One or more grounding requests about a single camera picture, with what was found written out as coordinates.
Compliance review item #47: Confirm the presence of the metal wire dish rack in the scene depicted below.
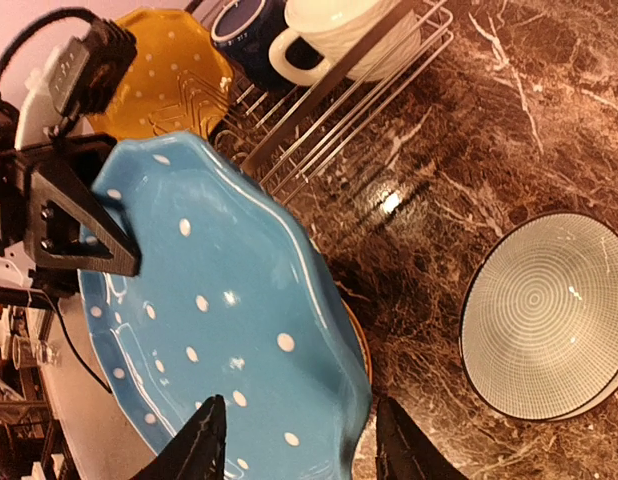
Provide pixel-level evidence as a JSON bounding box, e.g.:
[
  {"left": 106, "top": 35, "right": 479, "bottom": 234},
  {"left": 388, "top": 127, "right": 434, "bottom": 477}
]
[{"left": 183, "top": 0, "right": 455, "bottom": 206}]

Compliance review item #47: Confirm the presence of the dark blue mug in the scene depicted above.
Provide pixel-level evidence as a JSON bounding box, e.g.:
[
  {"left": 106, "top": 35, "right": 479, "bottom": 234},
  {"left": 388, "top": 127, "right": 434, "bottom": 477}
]
[{"left": 211, "top": 0, "right": 292, "bottom": 92}]

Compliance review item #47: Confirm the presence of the blue plate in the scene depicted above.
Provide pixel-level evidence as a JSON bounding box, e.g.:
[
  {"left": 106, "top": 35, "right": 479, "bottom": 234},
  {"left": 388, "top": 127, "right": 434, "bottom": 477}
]
[{"left": 79, "top": 132, "right": 372, "bottom": 479}]

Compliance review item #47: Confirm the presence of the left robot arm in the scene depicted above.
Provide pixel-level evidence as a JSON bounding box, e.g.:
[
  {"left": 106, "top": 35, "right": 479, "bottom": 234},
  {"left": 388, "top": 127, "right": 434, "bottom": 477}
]
[{"left": 0, "top": 94, "right": 142, "bottom": 306}]

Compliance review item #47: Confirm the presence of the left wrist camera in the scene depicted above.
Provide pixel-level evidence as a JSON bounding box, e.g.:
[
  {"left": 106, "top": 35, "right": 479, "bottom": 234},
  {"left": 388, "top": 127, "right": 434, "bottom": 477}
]
[{"left": 0, "top": 7, "right": 137, "bottom": 139}]

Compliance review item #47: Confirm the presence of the cream ribbed mug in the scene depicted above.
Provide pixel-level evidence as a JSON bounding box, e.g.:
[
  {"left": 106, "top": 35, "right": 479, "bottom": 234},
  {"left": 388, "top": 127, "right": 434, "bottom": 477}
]
[{"left": 269, "top": 0, "right": 421, "bottom": 87}]

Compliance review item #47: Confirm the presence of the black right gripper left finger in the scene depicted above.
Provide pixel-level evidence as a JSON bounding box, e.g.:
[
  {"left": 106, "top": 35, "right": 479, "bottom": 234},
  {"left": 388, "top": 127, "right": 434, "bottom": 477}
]
[{"left": 156, "top": 395, "right": 227, "bottom": 479}]

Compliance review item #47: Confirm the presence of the light green ceramic bowl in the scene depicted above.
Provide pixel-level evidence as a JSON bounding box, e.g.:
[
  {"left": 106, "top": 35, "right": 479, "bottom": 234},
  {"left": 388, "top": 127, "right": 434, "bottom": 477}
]
[{"left": 459, "top": 212, "right": 618, "bottom": 422}]

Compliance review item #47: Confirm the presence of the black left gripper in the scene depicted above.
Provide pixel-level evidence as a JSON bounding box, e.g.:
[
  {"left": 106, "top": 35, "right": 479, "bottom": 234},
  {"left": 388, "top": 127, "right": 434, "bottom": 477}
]
[{"left": 0, "top": 134, "right": 141, "bottom": 300}]

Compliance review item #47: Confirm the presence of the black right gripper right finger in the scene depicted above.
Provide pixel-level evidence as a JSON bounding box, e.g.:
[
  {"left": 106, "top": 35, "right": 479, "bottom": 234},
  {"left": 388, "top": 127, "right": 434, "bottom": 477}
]
[{"left": 376, "top": 397, "right": 466, "bottom": 480}]

